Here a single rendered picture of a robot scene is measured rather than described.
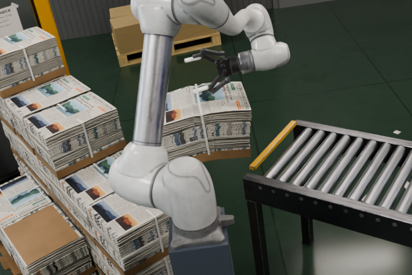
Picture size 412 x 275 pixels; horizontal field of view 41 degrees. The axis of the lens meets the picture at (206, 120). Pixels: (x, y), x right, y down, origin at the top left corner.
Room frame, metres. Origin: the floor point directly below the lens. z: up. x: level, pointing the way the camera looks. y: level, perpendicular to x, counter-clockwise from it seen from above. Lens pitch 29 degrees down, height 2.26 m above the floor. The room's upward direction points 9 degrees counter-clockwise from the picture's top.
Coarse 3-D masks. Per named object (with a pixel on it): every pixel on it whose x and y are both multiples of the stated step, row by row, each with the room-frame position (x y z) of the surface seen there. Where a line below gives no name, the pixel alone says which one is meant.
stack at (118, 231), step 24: (24, 144) 2.61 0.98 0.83; (96, 168) 2.25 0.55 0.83; (72, 192) 2.08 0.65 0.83; (96, 192) 2.05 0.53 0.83; (96, 216) 1.88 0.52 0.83; (120, 216) 1.85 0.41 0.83; (144, 216) 1.83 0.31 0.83; (168, 216) 1.84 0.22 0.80; (96, 240) 1.94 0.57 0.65; (120, 240) 1.73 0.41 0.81; (144, 240) 1.78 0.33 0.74; (168, 240) 1.83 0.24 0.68; (96, 264) 2.06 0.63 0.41; (120, 264) 1.74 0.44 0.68; (168, 264) 1.82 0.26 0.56
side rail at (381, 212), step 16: (256, 176) 2.02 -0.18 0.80; (256, 192) 1.98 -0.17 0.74; (272, 192) 1.93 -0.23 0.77; (288, 192) 1.88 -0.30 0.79; (304, 192) 1.85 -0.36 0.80; (320, 192) 1.83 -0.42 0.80; (288, 208) 1.89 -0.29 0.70; (304, 208) 1.84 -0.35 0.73; (320, 208) 1.79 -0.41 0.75; (336, 208) 1.75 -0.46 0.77; (352, 208) 1.71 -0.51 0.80; (368, 208) 1.69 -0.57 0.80; (384, 208) 1.67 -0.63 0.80; (336, 224) 1.75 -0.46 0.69; (352, 224) 1.71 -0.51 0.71; (368, 224) 1.67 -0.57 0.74; (384, 224) 1.63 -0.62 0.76; (400, 224) 1.59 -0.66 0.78; (400, 240) 1.59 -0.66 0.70
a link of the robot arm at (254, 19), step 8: (248, 8) 2.24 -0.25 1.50; (256, 8) 2.22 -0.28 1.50; (264, 8) 2.24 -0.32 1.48; (232, 16) 1.83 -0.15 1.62; (240, 16) 1.99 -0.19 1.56; (248, 16) 2.06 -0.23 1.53; (256, 16) 2.14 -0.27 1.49; (264, 16) 2.17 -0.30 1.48; (224, 24) 1.78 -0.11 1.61; (232, 24) 1.83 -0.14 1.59; (240, 24) 1.90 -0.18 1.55; (248, 24) 2.13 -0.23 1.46; (256, 24) 2.14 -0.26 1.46; (264, 24) 2.15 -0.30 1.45; (224, 32) 1.84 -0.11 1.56; (232, 32) 1.86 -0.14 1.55; (248, 32) 2.15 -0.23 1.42; (256, 32) 2.14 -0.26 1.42; (264, 32) 2.14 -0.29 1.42; (272, 32) 2.16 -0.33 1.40
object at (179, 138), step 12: (168, 96) 2.20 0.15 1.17; (180, 96) 2.16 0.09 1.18; (168, 108) 2.08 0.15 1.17; (180, 108) 2.05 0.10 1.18; (168, 120) 1.98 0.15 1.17; (180, 120) 1.96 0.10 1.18; (192, 120) 1.96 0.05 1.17; (168, 132) 1.96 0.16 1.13; (180, 132) 1.96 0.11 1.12; (192, 132) 1.96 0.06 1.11; (168, 144) 1.96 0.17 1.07; (180, 144) 1.96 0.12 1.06; (192, 144) 1.96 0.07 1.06; (168, 156) 1.96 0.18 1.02; (180, 156) 1.96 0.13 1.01; (192, 156) 1.96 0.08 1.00
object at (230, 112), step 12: (216, 84) 2.22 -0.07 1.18; (228, 84) 2.21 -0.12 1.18; (240, 84) 2.21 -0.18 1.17; (216, 96) 2.10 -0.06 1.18; (228, 96) 2.09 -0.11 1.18; (240, 96) 2.09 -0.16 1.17; (216, 108) 1.99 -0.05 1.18; (228, 108) 1.98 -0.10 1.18; (240, 108) 1.98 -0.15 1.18; (216, 120) 1.96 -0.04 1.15; (228, 120) 1.96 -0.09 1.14; (240, 120) 1.97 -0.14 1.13; (216, 132) 1.96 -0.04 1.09; (228, 132) 1.96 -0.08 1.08; (240, 132) 1.96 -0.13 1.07; (216, 144) 1.96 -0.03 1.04; (228, 144) 1.96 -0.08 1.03; (240, 144) 1.96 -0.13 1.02
